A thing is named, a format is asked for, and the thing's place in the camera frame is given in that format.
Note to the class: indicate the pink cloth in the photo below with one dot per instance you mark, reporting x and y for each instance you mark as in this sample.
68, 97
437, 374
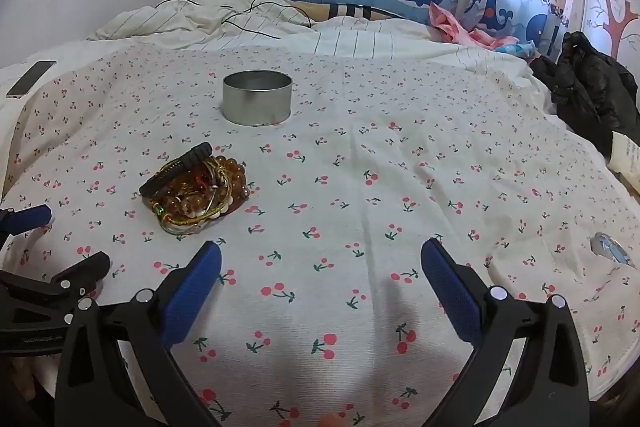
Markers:
450, 27

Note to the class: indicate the white striped duvet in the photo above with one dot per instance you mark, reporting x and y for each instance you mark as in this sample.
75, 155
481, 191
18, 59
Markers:
165, 19

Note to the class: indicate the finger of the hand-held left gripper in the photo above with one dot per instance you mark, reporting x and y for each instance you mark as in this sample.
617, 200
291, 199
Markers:
75, 279
27, 218

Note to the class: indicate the cherry print bed sheet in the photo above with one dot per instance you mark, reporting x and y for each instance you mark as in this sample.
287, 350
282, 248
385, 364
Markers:
350, 207

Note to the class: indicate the round metal tin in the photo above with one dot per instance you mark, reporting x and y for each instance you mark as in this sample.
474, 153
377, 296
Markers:
257, 107

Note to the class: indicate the small blue grey packet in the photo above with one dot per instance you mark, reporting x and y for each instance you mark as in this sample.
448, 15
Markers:
607, 248

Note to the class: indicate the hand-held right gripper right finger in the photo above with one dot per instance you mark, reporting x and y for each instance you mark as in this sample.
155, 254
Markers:
450, 297

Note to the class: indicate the smartphone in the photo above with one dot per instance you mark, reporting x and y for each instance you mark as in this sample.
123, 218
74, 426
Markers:
30, 79

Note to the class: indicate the black jacket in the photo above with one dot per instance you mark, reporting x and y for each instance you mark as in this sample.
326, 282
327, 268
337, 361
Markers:
585, 82

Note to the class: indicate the gold bangles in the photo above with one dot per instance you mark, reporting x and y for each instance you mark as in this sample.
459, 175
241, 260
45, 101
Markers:
200, 220

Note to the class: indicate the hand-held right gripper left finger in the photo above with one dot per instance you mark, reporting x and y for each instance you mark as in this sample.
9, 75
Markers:
192, 297

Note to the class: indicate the tan black striped pillow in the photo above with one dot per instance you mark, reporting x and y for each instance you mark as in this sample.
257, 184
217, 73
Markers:
350, 11

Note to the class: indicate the light blue cloth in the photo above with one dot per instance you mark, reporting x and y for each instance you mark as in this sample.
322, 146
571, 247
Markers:
520, 49

